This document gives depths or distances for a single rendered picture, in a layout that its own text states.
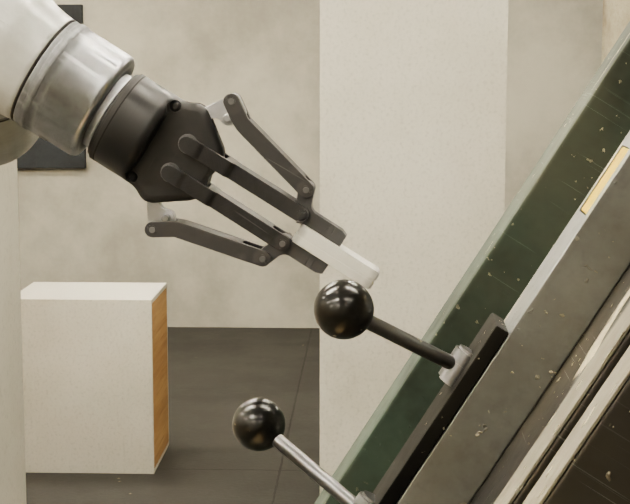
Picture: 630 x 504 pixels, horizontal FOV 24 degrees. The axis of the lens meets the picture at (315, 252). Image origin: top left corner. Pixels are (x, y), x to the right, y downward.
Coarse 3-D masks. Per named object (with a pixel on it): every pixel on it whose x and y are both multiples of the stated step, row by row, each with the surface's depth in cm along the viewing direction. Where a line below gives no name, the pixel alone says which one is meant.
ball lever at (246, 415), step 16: (256, 400) 103; (240, 416) 102; (256, 416) 102; (272, 416) 102; (240, 432) 102; (256, 432) 102; (272, 432) 102; (256, 448) 102; (288, 448) 102; (304, 464) 101; (320, 480) 100; (336, 496) 99; (352, 496) 99; (368, 496) 98
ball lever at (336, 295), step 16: (336, 288) 90; (352, 288) 90; (320, 304) 90; (336, 304) 90; (352, 304) 90; (368, 304) 90; (320, 320) 90; (336, 320) 90; (352, 320) 90; (368, 320) 91; (336, 336) 91; (352, 336) 91; (384, 336) 93; (400, 336) 93; (416, 352) 94; (432, 352) 95; (464, 352) 96; (448, 368) 96; (448, 384) 96
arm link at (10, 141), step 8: (8, 120) 118; (0, 128) 118; (8, 128) 119; (16, 128) 120; (0, 136) 120; (8, 136) 120; (16, 136) 121; (24, 136) 122; (32, 136) 124; (0, 144) 122; (8, 144) 122; (16, 144) 123; (24, 144) 125; (32, 144) 127; (0, 152) 124; (8, 152) 124; (16, 152) 126; (24, 152) 127; (0, 160) 126; (8, 160) 127
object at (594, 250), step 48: (624, 144) 95; (624, 192) 92; (576, 240) 93; (624, 240) 93; (528, 288) 97; (576, 288) 93; (528, 336) 94; (576, 336) 94; (480, 384) 94; (528, 384) 94; (480, 432) 95; (432, 480) 95; (480, 480) 95
